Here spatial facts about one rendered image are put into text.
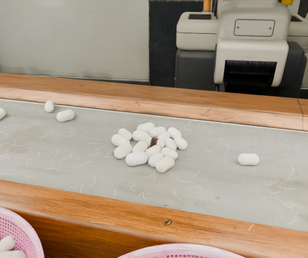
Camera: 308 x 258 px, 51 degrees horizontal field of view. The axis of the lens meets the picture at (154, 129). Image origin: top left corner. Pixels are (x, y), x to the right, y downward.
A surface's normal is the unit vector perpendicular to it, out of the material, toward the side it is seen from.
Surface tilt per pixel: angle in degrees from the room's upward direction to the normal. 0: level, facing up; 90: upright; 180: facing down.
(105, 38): 90
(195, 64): 90
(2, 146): 0
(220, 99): 0
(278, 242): 0
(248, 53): 98
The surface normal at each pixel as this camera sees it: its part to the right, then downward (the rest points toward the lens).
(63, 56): -0.15, 0.48
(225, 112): -0.18, -0.29
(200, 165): 0.00, -0.88
